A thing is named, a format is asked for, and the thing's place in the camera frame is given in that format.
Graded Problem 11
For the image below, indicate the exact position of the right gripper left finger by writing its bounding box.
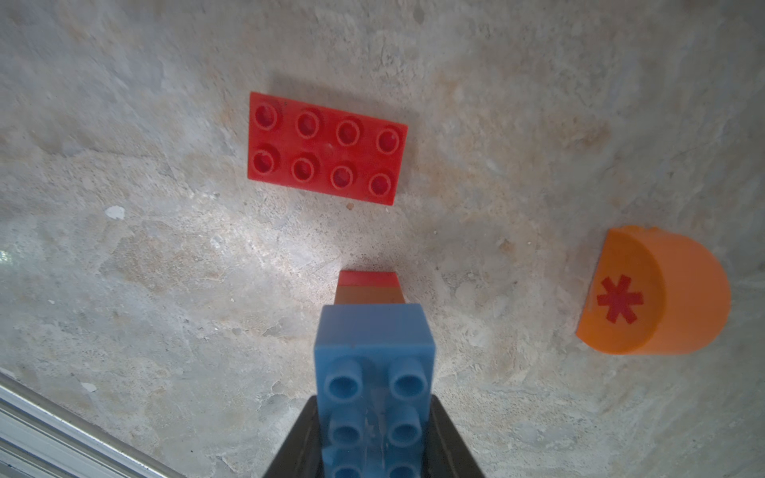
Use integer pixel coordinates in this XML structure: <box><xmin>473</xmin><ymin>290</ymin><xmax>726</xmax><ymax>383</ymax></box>
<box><xmin>263</xmin><ymin>396</ymin><xmax>325</xmax><ymax>478</ymax></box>

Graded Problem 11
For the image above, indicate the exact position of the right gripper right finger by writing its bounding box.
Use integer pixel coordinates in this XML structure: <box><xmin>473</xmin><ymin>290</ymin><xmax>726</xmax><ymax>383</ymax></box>
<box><xmin>422</xmin><ymin>394</ymin><xmax>485</xmax><ymax>478</ymax></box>

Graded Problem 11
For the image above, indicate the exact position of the blue 2x4 lego brick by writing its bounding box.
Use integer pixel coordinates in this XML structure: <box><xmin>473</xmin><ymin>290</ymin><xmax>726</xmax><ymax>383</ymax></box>
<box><xmin>314</xmin><ymin>304</ymin><xmax>436</xmax><ymax>477</ymax></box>

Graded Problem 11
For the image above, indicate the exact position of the brown 2x2 lego brick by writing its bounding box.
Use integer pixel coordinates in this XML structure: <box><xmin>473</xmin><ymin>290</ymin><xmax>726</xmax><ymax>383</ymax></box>
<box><xmin>334</xmin><ymin>286</ymin><xmax>406</xmax><ymax>305</ymax></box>

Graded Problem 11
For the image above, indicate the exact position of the red 2x2 lego brick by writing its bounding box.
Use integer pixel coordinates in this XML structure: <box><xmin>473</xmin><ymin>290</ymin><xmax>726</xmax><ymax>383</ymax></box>
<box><xmin>338</xmin><ymin>270</ymin><xmax>400</xmax><ymax>288</ymax></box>

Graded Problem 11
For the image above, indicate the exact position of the orange half-round lego piece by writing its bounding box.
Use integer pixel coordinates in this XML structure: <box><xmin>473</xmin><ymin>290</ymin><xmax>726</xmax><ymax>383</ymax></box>
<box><xmin>576</xmin><ymin>225</ymin><xmax>731</xmax><ymax>356</ymax></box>

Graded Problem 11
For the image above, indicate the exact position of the red 2x4 lego brick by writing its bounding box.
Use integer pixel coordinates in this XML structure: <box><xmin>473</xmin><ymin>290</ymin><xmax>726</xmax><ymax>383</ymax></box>
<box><xmin>247</xmin><ymin>92</ymin><xmax>408</xmax><ymax>206</ymax></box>

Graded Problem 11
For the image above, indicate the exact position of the aluminium mounting rail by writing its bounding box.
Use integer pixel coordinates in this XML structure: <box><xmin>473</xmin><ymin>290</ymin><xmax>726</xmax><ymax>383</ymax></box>
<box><xmin>1</xmin><ymin>374</ymin><xmax>180</xmax><ymax>477</ymax></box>

